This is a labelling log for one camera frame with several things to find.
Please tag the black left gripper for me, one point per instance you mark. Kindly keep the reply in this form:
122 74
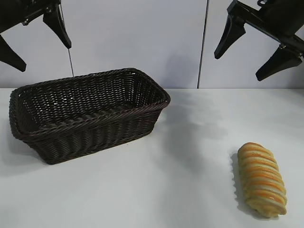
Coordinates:
21 12

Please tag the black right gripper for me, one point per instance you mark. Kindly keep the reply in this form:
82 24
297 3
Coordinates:
280 19

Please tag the dark brown wicker basket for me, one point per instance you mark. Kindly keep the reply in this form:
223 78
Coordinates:
90 140

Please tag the long twisted striped bread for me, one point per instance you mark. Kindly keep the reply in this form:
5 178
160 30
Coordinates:
261 178

